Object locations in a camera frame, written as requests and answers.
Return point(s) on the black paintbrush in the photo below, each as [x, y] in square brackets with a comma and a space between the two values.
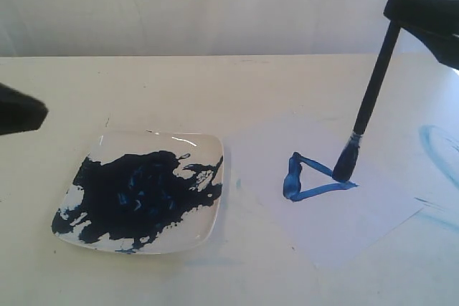
[346, 163]

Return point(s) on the white plate with blue paint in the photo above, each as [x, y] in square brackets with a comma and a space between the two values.
[143, 193]

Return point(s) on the white paper sheet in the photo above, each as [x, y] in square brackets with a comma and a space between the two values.
[287, 162]

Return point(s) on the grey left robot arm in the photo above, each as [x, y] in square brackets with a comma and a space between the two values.
[20, 112]

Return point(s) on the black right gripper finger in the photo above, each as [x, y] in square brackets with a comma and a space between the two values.
[433, 22]

